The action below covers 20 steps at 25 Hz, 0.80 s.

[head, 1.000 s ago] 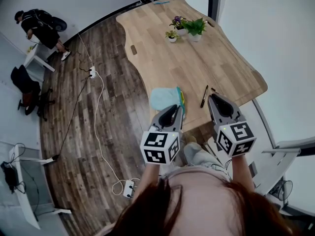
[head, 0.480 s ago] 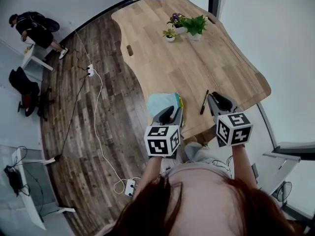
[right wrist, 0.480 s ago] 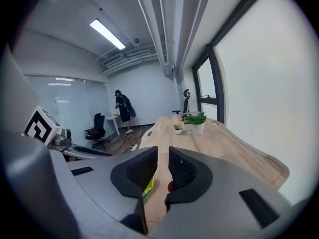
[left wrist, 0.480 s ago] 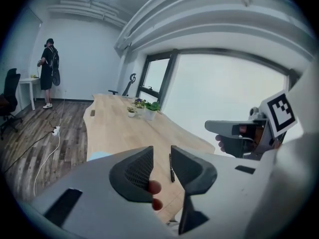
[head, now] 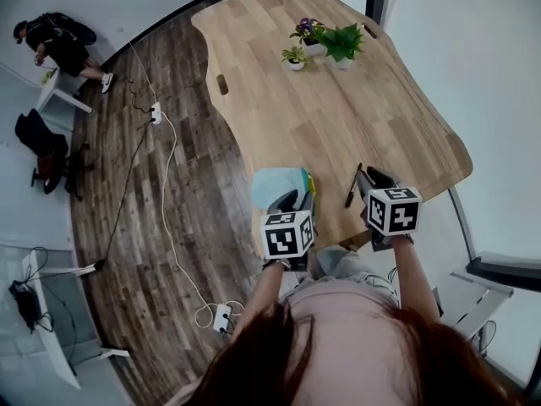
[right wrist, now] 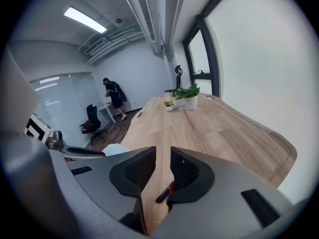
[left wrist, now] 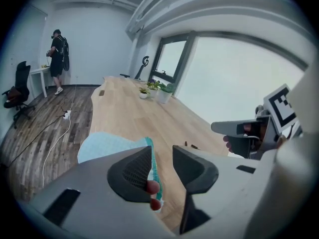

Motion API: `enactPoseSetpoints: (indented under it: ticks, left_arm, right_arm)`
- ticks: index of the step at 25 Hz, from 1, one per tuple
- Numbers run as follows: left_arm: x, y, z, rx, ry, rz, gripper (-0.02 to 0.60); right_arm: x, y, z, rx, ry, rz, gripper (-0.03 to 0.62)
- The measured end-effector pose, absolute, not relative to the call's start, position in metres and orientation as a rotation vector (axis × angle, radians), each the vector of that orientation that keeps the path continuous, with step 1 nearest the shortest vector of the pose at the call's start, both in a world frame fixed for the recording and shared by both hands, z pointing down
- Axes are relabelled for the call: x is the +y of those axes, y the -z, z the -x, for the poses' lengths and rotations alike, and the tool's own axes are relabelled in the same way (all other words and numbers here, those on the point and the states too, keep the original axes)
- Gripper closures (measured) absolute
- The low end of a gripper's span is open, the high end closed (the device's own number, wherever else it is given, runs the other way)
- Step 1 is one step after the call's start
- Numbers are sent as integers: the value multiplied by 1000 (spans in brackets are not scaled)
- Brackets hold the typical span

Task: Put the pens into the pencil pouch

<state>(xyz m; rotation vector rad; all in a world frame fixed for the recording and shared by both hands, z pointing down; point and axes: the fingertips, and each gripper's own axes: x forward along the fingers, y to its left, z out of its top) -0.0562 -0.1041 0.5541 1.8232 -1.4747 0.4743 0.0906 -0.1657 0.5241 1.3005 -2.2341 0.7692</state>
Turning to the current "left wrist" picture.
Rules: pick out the black office chair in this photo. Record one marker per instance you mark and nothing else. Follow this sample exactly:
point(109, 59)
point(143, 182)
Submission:
point(21, 83)

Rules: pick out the person's right hand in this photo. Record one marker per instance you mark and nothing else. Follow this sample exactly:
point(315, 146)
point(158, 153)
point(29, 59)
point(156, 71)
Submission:
point(227, 143)

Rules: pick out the green leafy potted plant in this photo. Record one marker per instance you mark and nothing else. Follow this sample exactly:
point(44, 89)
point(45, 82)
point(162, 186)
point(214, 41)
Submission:
point(165, 91)

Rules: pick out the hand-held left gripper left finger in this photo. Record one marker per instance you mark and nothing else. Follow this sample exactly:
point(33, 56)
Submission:
point(94, 183)

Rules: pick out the person's left hand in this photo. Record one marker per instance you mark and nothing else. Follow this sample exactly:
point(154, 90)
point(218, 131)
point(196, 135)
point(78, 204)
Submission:
point(153, 187)

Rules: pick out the light blue drawstring pouch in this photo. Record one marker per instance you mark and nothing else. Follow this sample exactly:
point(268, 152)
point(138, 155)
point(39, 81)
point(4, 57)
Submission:
point(104, 146)

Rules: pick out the yellow green item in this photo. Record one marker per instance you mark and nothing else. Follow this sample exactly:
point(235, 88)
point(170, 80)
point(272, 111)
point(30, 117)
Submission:
point(45, 65)

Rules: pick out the purple flower potted plant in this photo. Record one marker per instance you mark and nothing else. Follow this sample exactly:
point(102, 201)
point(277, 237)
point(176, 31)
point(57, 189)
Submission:
point(152, 84)

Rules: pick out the dark window frame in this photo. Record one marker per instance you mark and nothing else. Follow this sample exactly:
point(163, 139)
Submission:
point(184, 58)

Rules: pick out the black chair with headrest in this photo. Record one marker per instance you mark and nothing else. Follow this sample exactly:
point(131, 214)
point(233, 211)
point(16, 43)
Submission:
point(142, 70)

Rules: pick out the small variegated potted plant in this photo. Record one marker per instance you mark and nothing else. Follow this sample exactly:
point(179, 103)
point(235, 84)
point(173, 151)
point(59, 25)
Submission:
point(143, 92)

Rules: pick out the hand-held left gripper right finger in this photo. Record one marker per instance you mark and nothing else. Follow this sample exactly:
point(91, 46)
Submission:
point(224, 190)

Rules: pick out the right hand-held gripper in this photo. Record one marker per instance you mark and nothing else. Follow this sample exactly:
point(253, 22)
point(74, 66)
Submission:
point(279, 103)

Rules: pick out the small white table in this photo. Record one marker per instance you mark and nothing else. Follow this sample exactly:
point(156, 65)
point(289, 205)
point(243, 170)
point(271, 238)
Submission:
point(37, 78)

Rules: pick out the white power strip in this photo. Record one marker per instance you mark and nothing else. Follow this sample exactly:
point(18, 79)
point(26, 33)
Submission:
point(67, 114)

